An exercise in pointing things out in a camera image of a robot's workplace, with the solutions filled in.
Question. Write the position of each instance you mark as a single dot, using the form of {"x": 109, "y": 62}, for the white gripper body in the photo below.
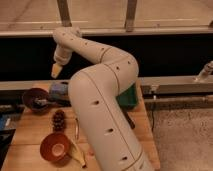
{"x": 62, "y": 55}

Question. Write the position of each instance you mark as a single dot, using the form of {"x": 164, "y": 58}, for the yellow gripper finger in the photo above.
{"x": 56, "y": 69}

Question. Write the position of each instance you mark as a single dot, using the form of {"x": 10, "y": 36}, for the dark maroon bowl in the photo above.
{"x": 31, "y": 95}

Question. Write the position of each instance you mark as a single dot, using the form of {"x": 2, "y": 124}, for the green plastic tray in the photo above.
{"x": 128, "y": 99}

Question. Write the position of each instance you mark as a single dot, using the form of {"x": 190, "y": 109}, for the dark objects at left edge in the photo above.
{"x": 6, "y": 134}

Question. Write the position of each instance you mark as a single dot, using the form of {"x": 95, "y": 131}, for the orange red bowl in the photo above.
{"x": 54, "y": 147}

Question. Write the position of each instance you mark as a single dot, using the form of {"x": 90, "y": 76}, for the dark grape bunch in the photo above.
{"x": 58, "y": 121}

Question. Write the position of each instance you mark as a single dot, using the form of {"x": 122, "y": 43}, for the metal window post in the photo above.
{"x": 130, "y": 15}
{"x": 64, "y": 13}

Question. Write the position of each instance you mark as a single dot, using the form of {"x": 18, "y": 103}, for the right metal window post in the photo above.
{"x": 130, "y": 15}

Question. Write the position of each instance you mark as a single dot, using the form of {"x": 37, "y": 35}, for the black rectangular block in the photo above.
{"x": 129, "y": 120}

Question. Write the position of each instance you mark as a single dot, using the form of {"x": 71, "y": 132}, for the left metal window post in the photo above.
{"x": 64, "y": 13}

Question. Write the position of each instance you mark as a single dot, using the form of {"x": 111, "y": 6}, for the silver fork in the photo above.
{"x": 76, "y": 129}

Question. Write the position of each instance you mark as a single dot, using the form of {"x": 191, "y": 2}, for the yellow banana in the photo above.
{"x": 76, "y": 153}

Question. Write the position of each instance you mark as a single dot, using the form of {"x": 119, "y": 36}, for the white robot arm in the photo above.
{"x": 92, "y": 92}

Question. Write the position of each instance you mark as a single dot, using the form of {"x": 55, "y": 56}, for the black handled spoon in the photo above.
{"x": 44, "y": 102}

